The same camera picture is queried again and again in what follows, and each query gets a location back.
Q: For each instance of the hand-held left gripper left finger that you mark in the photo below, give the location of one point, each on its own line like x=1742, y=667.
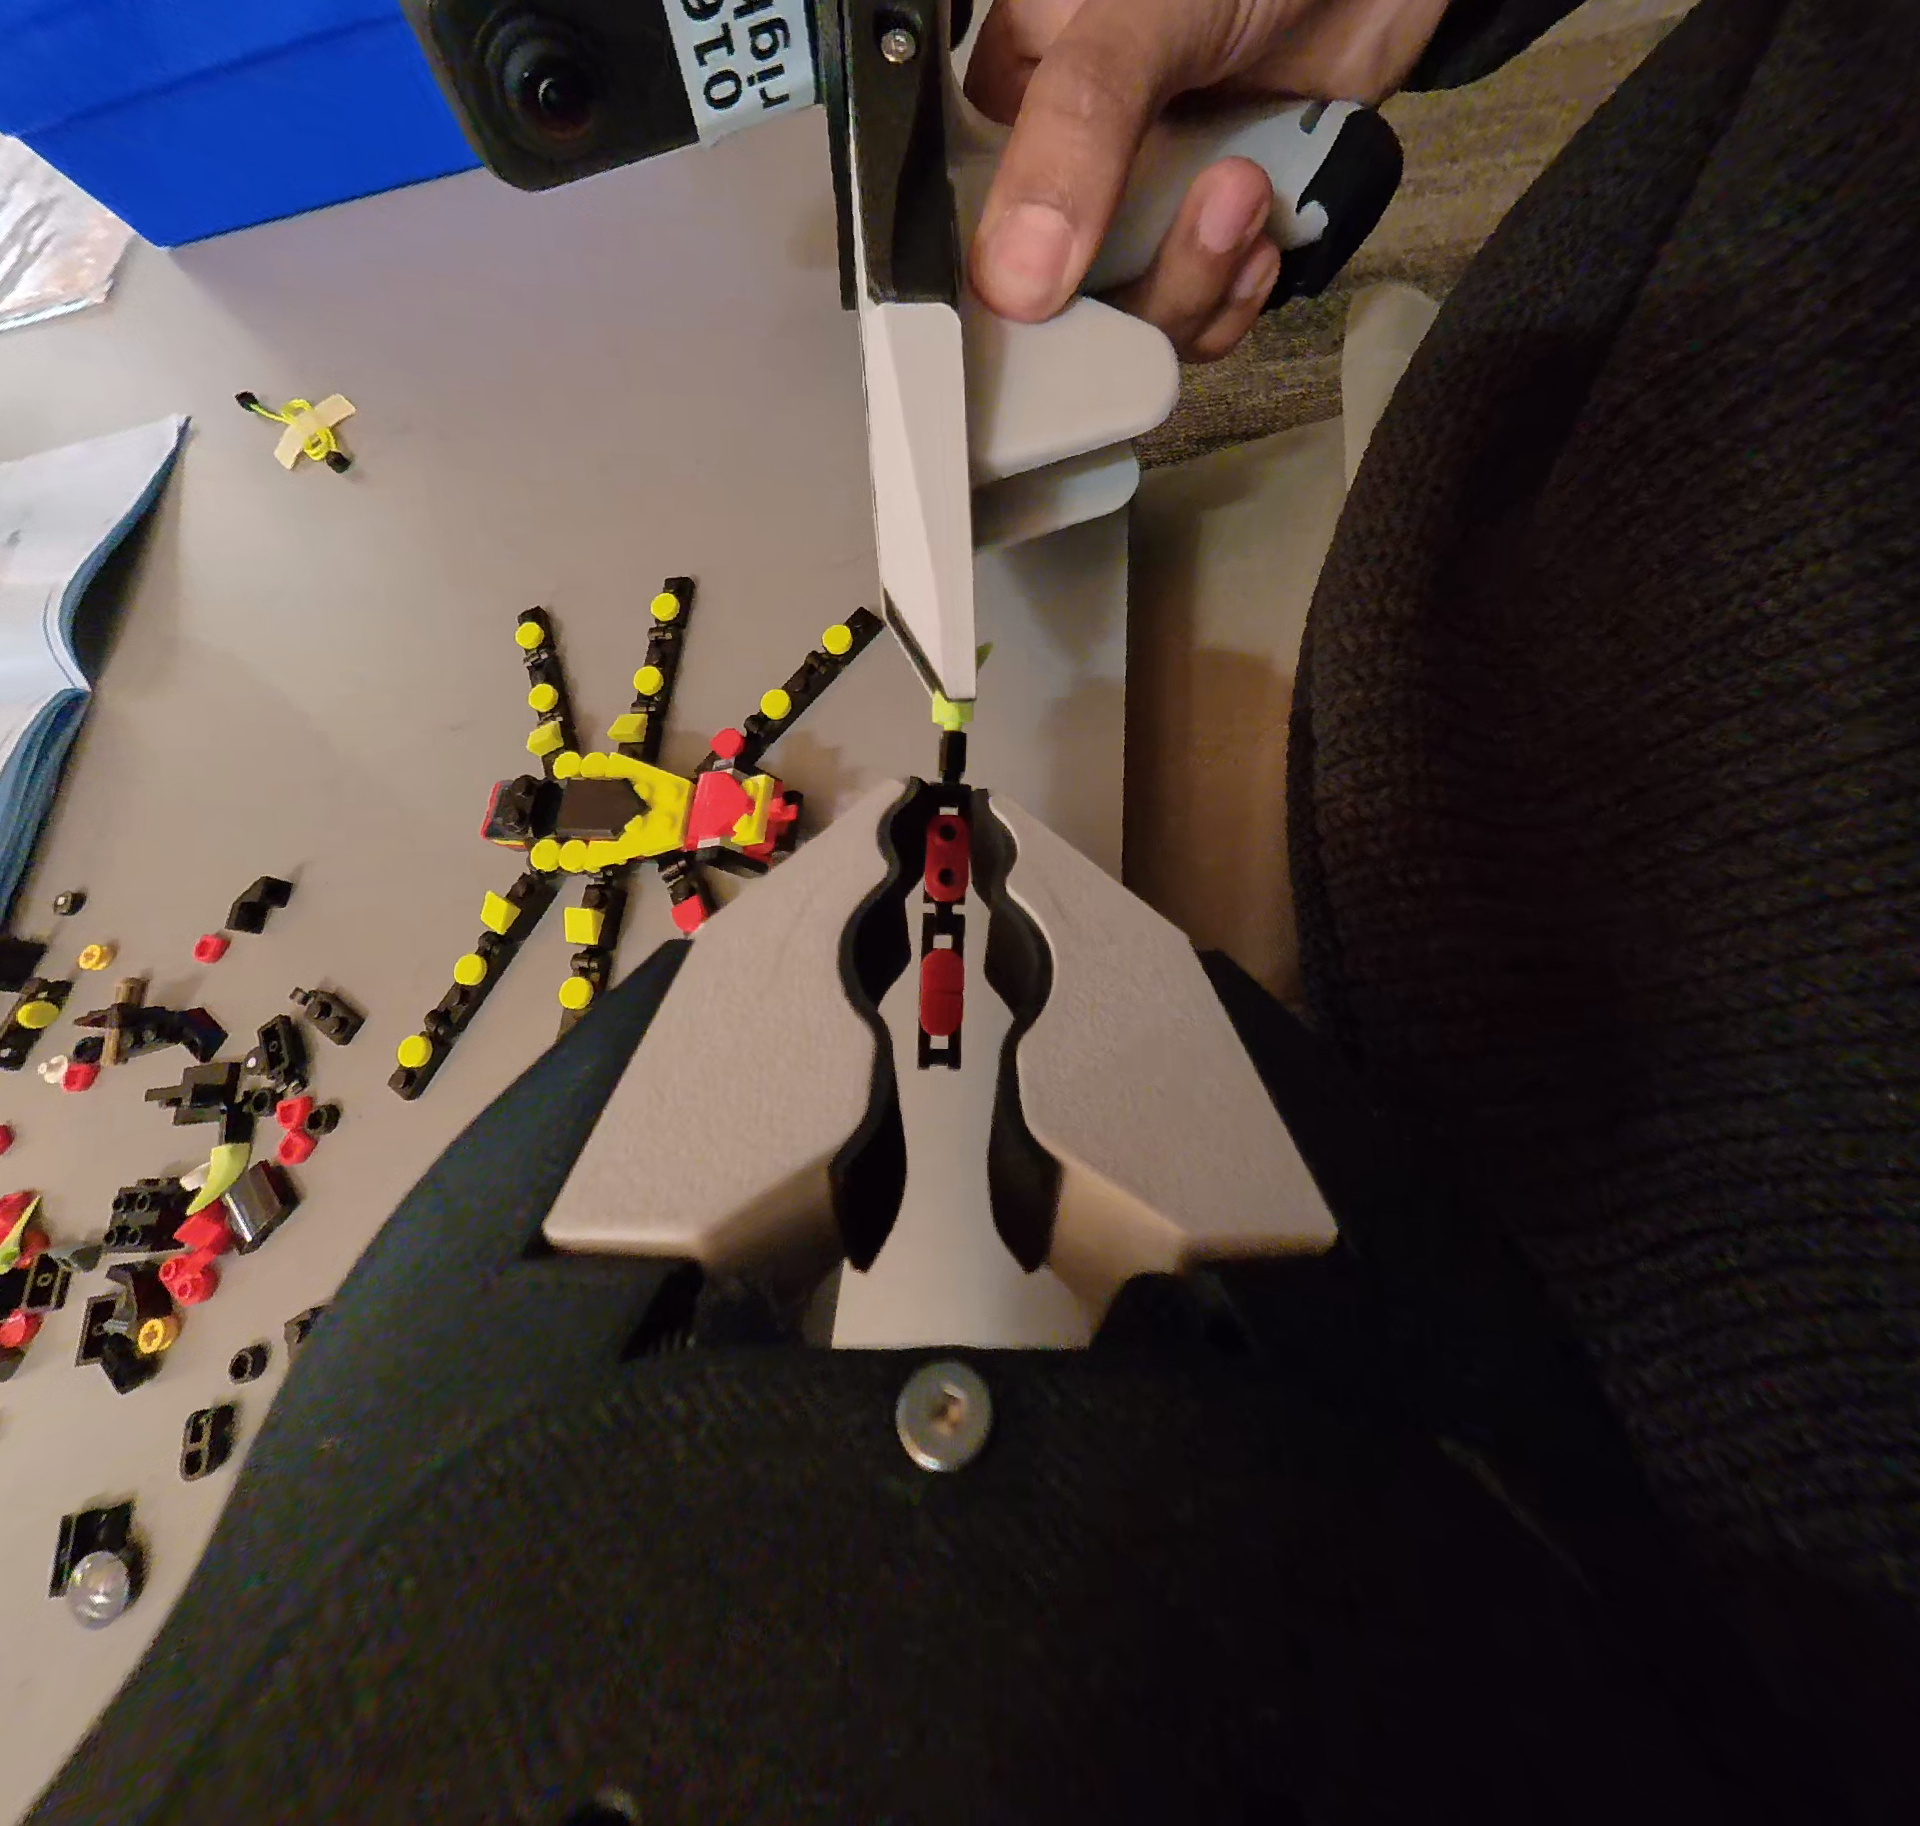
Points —
x=720, y=1091

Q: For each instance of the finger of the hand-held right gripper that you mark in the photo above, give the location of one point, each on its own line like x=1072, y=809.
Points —
x=921, y=476

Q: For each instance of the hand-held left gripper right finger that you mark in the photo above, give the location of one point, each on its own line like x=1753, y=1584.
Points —
x=1170, y=1091

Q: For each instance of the neon green lego claw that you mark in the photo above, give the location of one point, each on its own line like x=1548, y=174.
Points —
x=952, y=713

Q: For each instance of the black red lego strip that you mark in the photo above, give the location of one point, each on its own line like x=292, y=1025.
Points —
x=945, y=987

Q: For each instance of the black yellow lego spider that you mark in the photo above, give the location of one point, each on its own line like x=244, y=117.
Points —
x=630, y=814

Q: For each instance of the lego instruction booklet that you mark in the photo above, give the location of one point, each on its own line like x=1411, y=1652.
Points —
x=60, y=581

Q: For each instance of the pile of loose lego pieces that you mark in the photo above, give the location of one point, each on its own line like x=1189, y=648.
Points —
x=225, y=1091

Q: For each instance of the black lego with clear dome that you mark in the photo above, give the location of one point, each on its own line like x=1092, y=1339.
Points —
x=96, y=1572

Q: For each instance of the blue plastic bin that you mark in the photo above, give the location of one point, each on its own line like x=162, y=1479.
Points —
x=225, y=57

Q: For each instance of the person's black sweater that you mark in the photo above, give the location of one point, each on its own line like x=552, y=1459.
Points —
x=1650, y=807

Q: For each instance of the clear plastic bag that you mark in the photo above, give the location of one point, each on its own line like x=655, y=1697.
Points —
x=46, y=252

